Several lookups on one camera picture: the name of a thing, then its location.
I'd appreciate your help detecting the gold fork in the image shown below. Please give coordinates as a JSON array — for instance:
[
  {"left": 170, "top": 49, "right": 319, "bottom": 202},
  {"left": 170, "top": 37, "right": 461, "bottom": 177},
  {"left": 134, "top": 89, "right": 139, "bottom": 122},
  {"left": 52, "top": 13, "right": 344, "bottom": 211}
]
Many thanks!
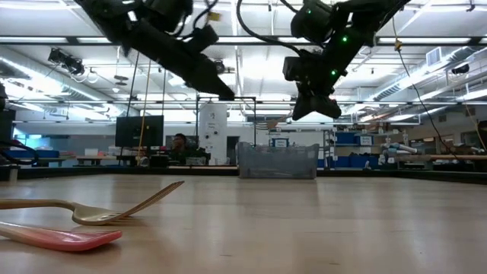
[{"left": 0, "top": 180, "right": 186, "bottom": 227}]

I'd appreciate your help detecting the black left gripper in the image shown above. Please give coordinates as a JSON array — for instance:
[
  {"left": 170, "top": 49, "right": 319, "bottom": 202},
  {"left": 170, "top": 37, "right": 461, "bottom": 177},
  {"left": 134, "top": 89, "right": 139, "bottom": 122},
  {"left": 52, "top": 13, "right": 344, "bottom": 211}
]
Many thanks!
[{"left": 125, "top": 18, "right": 236, "bottom": 101}]

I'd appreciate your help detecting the orange-handled silver fork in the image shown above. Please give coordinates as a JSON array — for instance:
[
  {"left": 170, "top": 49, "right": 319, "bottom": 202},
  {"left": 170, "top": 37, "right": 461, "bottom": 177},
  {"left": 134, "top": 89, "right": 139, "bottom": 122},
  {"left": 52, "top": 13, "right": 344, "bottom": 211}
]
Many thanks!
[{"left": 0, "top": 221, "right": 123, "bottom": 253}]

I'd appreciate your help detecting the overhead LED light bar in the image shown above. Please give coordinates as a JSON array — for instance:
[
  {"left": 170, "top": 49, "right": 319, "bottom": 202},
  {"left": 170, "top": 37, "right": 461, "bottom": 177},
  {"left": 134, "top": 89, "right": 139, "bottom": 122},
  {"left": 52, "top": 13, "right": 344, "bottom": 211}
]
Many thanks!
[{"left": 0, "top": 35, "right": 487, "bottom": 47}]

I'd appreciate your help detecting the grey translucent plastic bin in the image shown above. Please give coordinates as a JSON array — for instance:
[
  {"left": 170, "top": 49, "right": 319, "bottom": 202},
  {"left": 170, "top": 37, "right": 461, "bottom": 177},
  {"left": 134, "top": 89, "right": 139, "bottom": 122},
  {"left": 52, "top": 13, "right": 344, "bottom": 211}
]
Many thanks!
[{"left": 236, "top": 141, "right": 320, "bottom": 180}]

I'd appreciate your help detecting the black aluminium table frame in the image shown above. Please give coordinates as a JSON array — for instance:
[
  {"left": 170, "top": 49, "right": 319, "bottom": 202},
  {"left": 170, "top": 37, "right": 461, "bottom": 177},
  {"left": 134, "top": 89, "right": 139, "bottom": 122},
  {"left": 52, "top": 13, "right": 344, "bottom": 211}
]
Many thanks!
[{"left": 0, "top": 164, "right": 487, "bottom": 186}]

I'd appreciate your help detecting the white air vent grille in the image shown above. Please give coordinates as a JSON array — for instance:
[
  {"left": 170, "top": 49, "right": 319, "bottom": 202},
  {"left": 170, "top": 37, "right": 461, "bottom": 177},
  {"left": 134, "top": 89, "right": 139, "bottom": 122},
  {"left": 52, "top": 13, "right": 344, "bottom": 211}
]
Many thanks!
[{"left": 425, "top": 46, "right": 442, "bottom": 68}]

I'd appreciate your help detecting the white building column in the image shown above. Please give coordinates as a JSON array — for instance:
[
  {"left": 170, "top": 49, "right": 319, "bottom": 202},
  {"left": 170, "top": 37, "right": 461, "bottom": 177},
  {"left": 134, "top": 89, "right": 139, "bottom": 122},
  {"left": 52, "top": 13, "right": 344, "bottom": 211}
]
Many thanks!
[{"left": 198, "top": 102, "right": 228, "bottom": 165}]

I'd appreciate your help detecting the person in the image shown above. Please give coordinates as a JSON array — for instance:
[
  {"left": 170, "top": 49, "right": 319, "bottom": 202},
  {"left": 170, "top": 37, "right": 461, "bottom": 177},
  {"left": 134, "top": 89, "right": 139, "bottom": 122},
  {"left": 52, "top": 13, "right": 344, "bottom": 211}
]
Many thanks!
[{"left": 167, "top": 132, "right": 211, "bottom": 167}]

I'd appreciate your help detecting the rack with blue bins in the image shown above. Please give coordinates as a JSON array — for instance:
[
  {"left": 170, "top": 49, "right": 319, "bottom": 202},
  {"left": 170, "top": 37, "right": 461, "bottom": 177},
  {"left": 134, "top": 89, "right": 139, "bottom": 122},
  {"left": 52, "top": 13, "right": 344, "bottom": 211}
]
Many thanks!
[{"left": 323, "top": 129, "right": 384, "bottom": 170}]

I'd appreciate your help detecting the black monitor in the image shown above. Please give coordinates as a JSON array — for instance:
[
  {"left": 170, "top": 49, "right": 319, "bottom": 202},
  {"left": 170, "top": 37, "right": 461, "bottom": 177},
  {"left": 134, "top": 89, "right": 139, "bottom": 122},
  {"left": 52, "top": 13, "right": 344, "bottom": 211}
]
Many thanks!
[{"left": 115, "top": 115, "right": 165, "bottom": 148}]

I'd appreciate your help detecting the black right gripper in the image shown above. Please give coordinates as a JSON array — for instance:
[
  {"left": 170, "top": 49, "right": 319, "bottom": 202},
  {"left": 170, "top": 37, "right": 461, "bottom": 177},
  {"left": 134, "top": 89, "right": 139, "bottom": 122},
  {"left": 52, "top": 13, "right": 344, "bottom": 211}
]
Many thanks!
[{"left": 283, "top": 26, "right": 372, "bottom": 121}]

